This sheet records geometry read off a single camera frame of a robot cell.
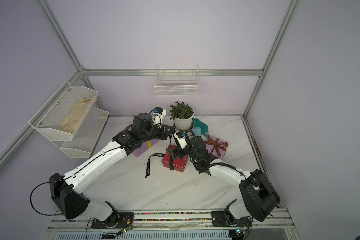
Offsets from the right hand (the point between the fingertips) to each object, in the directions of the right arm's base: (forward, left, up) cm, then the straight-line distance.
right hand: (174, 144), depth 83 cm
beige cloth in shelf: (+17, +53, +14) cm, 57 cm away
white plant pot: (+22, -6, -8) cm, 25 cm away
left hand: (0, 0, +12) cm, 12 cm away
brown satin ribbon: (+5, -27, -10) cm, 29 cm away
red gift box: (-7, -3, -10) cm, 13 cm away
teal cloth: (+28, -21, -18) cm, 39 cm away
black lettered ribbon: (-7, +2, -7) cm, 10 cm away
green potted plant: (+26, -4, +1) cm, 27 cm away
